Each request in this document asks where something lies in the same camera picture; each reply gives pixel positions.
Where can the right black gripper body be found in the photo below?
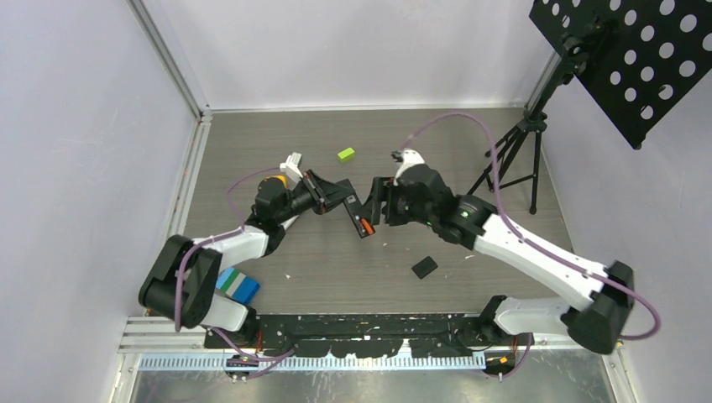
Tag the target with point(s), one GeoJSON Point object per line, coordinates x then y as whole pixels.
{"type": "Point", "coordinates": [400, 211]}

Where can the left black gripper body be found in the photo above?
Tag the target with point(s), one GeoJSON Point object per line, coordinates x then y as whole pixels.
{"type": "Point", "coordinates": [308, 196]}

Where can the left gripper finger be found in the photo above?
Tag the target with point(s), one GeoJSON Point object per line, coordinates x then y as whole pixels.
{"type": "Point", "coordinates": [328, 204]}
{"type": "Point", "coordinates": [338, 190]}

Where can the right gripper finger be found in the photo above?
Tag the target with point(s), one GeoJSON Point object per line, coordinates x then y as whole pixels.
{"type": "Point", "coordinates": [381, 186]}
{"type": "Point", "coordinates": [371, 209]}

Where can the black remote control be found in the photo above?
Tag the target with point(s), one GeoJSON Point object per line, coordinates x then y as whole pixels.
{"type": "Point", "coordinates": [353, 207]}

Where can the black battery cover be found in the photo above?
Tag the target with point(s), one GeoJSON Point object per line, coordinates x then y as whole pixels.
{"type": "Point", "coordinates": [424, 267]}

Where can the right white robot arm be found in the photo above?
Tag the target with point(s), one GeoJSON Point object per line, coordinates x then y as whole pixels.
{"type": "Point", "coordinates": [592, 303]}

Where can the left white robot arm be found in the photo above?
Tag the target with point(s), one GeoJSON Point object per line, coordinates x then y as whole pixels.
{"type": "Point", "coordinates": [182, 282]}

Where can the orange yellow block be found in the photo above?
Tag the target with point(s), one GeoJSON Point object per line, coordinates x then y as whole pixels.
{"type": "Point", "coordinates": [275, 180]}

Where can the green block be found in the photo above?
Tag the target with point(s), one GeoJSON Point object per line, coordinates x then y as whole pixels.
{"type": "Point", "coordinates": [346, 154]}

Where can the black tripod stand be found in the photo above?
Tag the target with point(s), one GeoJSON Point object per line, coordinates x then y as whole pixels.
{"type": "Point", "coordinates": [532, 125]}

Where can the blue green toy brick stack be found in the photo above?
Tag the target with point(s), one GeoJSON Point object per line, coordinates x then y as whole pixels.
{"type": "Point", "coordinates": [237, 286]}

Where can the black perforated panel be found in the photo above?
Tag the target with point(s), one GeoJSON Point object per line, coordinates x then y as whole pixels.
{"type": "Point", "coordinates": [637, 59]}

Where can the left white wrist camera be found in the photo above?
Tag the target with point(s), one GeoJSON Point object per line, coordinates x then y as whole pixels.
{"type": "Point", "coordinates": [291, 167]}

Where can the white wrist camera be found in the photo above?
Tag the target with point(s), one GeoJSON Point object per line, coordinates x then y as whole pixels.
{"type": "Point", "coordinates": [291, 167]}
{"type": "Point", "coordinates": [405, 159]}

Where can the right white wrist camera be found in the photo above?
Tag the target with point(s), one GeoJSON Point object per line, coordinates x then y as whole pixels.
{"type": "Point", "coordinates": [405, 159]}

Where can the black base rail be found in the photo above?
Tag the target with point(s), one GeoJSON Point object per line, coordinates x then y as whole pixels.
{"type": "Point", "coordinates": [365, 336]}

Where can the aluminium frame post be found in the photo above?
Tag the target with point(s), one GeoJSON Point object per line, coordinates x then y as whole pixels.
{"type": "Point", "coordinates": [159, 32]}

